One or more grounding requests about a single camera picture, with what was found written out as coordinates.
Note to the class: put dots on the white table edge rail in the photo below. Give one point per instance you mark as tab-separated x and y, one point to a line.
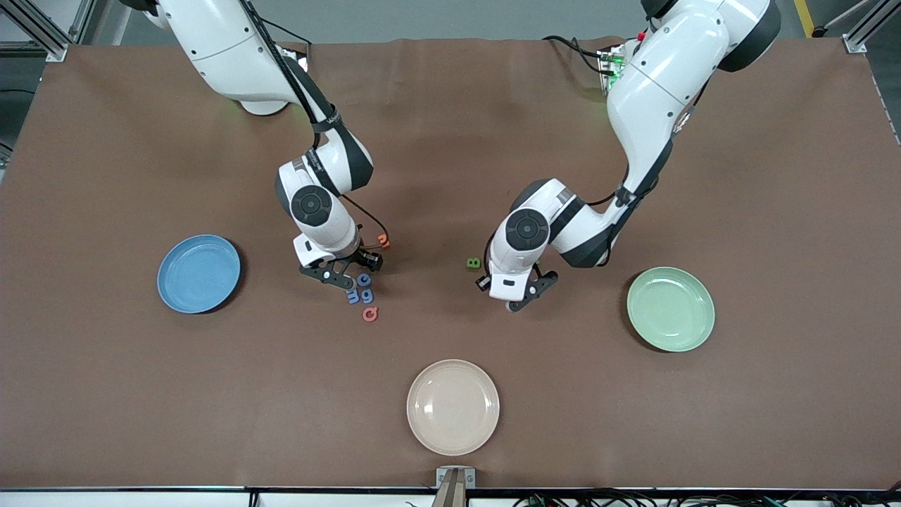
105	500

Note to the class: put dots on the beige plate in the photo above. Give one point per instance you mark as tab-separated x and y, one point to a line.
452	407

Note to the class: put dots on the green plate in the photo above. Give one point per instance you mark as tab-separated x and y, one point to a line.
670	310

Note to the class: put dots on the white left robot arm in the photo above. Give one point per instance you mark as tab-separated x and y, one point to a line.
662	77

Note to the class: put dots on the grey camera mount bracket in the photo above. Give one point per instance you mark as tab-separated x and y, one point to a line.
455	486

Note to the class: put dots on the aluminium frame profile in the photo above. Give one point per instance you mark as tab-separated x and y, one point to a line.
53	48
855	41

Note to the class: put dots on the blue plate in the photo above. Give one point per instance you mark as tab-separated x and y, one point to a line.
197	274

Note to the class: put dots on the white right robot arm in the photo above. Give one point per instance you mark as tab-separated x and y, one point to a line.
232	49

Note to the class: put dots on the blue foam letter c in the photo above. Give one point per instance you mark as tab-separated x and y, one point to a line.
359	279

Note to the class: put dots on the blue foam letter m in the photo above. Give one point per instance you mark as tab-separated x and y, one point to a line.
353	296

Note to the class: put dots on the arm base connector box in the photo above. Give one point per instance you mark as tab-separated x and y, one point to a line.
301	60
611	67

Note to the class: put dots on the pink foam letter Q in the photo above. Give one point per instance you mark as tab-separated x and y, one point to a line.
364	315

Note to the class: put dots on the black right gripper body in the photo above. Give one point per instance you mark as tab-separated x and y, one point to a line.
369	259

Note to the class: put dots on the brown table cover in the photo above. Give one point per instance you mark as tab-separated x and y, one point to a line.
450	176

